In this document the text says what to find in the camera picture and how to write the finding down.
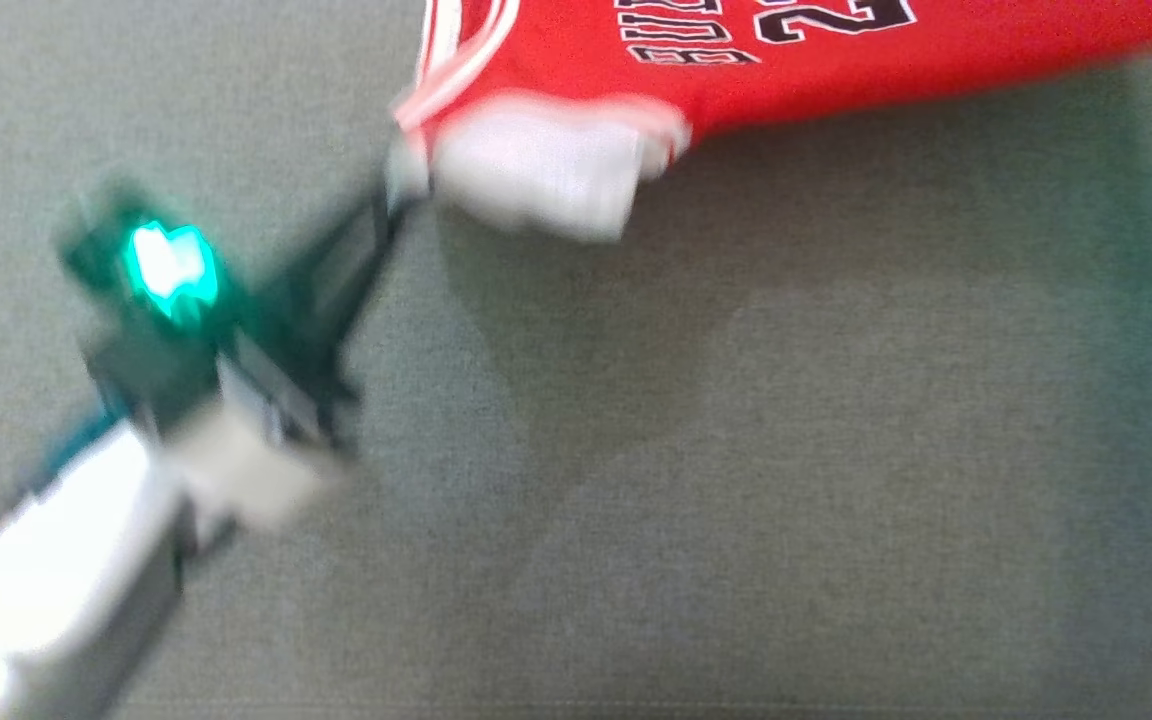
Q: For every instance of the red Bulls 23 shorts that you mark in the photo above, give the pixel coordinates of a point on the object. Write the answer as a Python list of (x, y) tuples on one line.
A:
[(836, 60)]

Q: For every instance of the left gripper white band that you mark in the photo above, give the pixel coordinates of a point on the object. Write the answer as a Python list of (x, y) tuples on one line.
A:
[(266, 450)]

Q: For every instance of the grey-green fabric sofa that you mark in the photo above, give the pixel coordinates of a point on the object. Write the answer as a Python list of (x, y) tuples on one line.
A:
[(696, 450)]

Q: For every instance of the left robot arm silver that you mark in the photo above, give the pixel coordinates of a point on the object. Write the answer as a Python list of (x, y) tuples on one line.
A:
[(66, 570)]

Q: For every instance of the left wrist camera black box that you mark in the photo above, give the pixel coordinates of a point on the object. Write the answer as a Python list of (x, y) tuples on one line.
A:
[(151, 300)]

